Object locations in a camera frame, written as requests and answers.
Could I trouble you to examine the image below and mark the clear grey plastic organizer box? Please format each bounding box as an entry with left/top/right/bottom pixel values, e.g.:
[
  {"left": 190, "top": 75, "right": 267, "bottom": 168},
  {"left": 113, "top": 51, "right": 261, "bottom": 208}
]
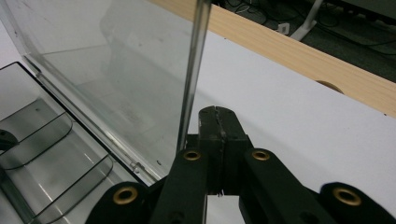
[{"left": 0, "top": 0, "right": 213, "bottom": 224}]

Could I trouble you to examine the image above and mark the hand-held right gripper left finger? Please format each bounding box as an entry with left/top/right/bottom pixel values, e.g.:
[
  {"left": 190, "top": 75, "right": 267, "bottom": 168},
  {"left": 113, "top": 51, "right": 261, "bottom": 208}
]
[{"left": 186, "top": 105, "right": 224, "bottom": 196}]

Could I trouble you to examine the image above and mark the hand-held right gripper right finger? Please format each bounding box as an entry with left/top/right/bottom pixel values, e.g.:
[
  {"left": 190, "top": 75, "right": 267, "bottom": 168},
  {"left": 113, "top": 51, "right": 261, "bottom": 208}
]
[{"left": 216, "top": 105, "right": 254, "bottom": 196}]

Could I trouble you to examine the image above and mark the white plug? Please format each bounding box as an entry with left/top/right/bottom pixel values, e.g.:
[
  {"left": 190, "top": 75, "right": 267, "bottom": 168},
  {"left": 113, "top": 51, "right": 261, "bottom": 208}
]
[{"left": 276, "top": 21, "right": 290, "bottom": 35}]

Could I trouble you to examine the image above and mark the white metal stand leg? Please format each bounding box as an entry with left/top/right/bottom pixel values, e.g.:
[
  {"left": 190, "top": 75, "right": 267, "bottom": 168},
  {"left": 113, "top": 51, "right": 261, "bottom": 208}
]
[{"left": 290, "top": 0, "right": 325, "bottom": 42}]

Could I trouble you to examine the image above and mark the light wooden table edge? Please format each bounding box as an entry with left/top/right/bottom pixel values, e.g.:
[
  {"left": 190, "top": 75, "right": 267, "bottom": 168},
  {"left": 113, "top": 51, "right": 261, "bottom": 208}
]
[{"left": 148, "top": 0, "right": 396, "bottom": 119}]

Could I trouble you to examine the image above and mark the black floor cable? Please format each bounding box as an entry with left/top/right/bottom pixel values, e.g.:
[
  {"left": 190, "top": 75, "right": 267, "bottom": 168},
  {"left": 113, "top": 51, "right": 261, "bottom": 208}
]
[
  {"left": 222, "top": 0, "right": 270, "bottom": 26},
  {"left": 317, "top": 18, "right": 396, "bottom": 59}
]

